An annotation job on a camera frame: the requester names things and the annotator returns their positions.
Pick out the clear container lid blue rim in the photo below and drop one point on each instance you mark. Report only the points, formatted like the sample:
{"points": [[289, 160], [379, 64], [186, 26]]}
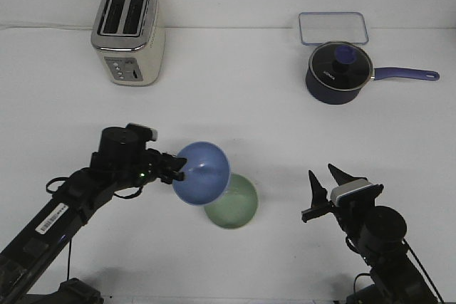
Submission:
{"points": [[316, 28]]}

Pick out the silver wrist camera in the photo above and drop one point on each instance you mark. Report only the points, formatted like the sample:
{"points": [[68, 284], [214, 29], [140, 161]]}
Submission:
{"points": [[143, 132], [343, 191]]}

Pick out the green bowl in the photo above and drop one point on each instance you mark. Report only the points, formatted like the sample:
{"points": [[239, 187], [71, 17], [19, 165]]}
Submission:
{"points": [[236, 207]]}

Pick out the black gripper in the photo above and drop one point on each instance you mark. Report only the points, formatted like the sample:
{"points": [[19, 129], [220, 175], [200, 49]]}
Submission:
{"points": [[353, 209], [125, 158]]}

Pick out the blue bowl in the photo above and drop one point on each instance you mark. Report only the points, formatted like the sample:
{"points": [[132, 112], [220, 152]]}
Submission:
{"points": [[207, 174]]}

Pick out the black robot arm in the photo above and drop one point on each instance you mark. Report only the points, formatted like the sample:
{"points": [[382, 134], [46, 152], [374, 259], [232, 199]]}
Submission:
{"points": [[377, 234], [71, 206]]}

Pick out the dark blue saucepan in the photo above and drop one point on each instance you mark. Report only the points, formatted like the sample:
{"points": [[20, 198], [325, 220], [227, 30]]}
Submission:
{"points": [[337, 97]]}

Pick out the glass pot lid blue knob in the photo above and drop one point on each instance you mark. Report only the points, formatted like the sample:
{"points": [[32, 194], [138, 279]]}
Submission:
{"points": [[340, 65]]}

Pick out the silver two-slot toaster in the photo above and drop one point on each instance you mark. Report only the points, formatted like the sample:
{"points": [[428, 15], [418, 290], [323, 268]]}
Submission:
{"points": [[129, 39]]}

